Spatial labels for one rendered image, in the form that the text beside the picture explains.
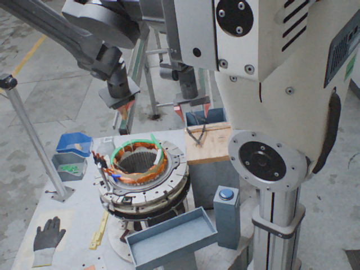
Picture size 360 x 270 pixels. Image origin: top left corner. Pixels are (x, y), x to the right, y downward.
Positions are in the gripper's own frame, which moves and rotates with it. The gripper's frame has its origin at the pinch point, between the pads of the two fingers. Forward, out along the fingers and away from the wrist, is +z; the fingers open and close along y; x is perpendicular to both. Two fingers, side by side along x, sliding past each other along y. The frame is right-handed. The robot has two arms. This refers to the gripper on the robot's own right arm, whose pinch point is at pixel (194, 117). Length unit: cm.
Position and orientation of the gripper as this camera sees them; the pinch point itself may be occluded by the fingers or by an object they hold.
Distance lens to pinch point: 125.1
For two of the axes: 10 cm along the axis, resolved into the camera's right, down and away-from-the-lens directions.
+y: -9.8, 1.8, 0.7
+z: 1.8, 8.0, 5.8
